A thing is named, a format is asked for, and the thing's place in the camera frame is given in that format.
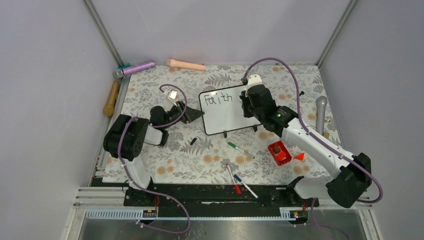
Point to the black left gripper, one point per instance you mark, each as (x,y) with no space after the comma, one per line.
(190,114)

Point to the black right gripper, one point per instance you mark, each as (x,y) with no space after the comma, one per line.
(245,100)

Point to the black marker cap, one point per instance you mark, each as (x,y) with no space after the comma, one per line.
(193,141)

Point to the small black-framed whiteboard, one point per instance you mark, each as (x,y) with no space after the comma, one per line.
(223,110)

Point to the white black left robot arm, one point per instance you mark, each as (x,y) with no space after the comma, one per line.
(127,136)

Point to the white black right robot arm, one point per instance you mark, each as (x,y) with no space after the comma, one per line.
(351,174)

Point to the brown cylinder in box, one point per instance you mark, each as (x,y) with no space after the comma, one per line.
(276,149)

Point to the green capped marker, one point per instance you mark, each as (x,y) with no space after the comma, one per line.
(240,150)

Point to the red plastic box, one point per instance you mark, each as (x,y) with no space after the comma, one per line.
(283,157)

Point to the peach toy microphone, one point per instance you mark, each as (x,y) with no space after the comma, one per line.
(172,63)

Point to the silver toy microphone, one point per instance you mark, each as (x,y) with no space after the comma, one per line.
(321,104)

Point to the red plastic triangle piece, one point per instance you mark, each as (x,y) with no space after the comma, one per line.
(300,157)

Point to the blue capped marker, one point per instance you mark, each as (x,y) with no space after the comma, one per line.
(246,186)

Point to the gold toy microphone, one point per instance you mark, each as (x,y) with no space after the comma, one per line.
(109,107)

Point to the purple glitter microphone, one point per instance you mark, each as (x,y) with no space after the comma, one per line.
(132,69)

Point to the red capped marker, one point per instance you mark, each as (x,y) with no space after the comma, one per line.
(236,186)

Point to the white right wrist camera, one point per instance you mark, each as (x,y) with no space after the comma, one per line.
(252,80)

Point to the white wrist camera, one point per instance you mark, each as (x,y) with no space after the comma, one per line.
(252,80)
(172,95)

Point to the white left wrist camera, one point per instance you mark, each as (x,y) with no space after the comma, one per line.
(172,95)

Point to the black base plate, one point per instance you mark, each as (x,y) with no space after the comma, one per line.
(208,200)

